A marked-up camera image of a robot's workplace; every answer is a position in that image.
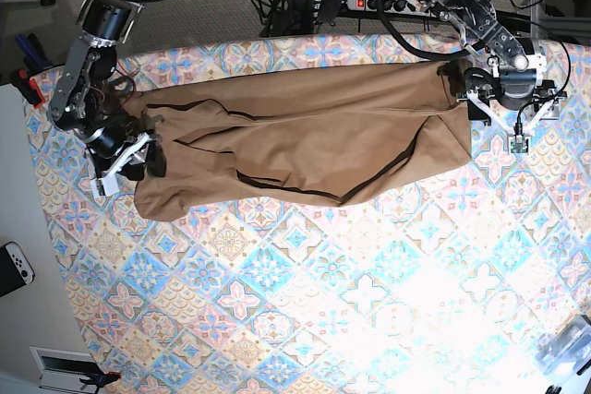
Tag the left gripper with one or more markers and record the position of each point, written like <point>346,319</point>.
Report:
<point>514,101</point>

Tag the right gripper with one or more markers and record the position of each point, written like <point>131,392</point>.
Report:
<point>107,140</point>

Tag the brown t-shirt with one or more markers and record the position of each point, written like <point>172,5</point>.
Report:
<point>331,137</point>

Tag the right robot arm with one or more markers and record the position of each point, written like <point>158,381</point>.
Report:
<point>87,104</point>

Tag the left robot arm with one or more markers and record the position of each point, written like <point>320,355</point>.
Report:
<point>477,19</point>

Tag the blue black clamp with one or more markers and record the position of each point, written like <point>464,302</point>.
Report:
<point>35,58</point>

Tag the white power strip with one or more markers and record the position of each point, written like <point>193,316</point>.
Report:
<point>398,7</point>

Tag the red black clamp left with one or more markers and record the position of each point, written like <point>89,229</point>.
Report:
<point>28,87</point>

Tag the patterned tablecloth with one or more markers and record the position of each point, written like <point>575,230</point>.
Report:
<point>449,285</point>

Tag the game console with white controller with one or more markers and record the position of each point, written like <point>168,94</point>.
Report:
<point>15,269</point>

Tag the black orange clamp bottom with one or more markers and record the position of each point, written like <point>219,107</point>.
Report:
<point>99,379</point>

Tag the white floor vent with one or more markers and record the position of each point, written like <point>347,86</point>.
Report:
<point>62,371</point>

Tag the clear plastic box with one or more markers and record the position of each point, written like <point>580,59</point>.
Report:
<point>567,354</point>

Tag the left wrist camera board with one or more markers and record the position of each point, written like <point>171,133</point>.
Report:
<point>518,144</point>

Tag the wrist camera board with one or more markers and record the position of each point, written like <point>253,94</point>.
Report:
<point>518,144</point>
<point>104,187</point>

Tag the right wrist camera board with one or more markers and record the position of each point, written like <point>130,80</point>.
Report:
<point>104,187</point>

